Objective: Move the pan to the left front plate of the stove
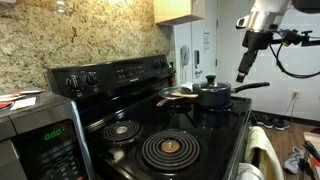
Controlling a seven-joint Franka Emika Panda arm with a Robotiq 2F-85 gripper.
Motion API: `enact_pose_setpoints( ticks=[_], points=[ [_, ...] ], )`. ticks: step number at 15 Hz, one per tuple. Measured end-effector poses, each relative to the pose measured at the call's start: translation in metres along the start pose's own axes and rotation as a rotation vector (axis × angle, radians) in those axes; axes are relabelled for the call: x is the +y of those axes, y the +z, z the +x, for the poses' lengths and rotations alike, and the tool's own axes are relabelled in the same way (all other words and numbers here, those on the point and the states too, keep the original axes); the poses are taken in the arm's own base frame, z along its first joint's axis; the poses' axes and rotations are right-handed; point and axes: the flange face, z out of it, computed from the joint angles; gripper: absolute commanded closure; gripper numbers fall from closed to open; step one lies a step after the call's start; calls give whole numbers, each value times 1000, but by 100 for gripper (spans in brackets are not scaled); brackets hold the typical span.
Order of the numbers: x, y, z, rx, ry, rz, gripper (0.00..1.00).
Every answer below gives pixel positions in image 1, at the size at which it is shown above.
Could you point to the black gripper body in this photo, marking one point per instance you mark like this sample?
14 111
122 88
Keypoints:
257 40

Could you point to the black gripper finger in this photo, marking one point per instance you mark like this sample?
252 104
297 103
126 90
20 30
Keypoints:
242 69
251 57

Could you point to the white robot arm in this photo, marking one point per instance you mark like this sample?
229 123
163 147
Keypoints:
262 24

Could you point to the black saucepan with lid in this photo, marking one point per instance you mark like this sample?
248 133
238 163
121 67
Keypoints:
212 94

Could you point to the dark shoes on floor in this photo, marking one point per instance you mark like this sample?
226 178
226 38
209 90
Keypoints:
270 123

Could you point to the wooden spatula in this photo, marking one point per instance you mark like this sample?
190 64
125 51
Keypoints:
175 94

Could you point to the cream dish towel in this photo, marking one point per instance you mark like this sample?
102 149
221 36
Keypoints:
269 163

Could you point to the white dish towel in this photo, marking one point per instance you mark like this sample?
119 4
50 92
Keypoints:
248 171

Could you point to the white sneaker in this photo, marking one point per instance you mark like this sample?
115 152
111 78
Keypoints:
292 163

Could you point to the front left coil burner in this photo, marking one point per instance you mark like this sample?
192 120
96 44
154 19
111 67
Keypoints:
170 151

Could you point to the coil burner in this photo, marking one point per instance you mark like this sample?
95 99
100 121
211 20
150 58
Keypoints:
121 132
170 151

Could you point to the rear left coil burner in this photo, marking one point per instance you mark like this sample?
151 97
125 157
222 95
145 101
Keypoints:
121 132

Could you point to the stainless steel microwave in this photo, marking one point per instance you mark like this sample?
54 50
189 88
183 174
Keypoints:
44 141

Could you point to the papers on microwave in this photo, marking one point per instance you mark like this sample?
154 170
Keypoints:
19 100

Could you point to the wooden wall cabinet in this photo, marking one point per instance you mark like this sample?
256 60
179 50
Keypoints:
174 12

